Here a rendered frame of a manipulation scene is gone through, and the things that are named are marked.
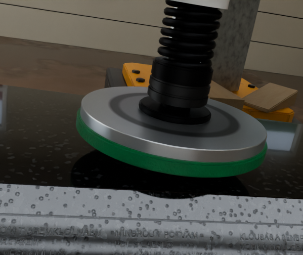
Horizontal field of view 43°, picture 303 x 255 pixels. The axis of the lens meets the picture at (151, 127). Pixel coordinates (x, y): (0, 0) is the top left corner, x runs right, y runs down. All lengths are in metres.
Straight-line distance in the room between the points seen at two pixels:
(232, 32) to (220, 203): 0.89
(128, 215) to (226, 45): 0.93
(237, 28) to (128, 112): 0.88
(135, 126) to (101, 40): 6.20
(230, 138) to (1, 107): 0.33
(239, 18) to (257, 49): 5.94
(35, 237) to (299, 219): 0.27
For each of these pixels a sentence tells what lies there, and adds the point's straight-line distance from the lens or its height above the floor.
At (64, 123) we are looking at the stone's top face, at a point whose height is 0.87.
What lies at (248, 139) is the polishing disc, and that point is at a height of 0.93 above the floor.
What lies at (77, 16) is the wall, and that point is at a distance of 6.53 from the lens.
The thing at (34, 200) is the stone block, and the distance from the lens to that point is 0.38.
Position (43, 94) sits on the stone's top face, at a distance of 0.65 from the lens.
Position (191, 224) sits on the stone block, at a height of 0.85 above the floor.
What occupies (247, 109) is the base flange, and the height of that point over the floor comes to 0.78.
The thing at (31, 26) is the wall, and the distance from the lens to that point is 6.61.
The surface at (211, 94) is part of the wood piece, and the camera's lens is 1.01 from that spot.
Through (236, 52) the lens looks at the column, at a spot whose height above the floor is 0.91.
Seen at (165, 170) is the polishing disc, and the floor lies 0.90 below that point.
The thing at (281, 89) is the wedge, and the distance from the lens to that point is 1.31.
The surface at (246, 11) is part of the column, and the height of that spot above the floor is 1.04.
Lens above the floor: 1.06
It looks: 19 degrees down
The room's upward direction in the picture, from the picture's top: 10 degrees clockwise
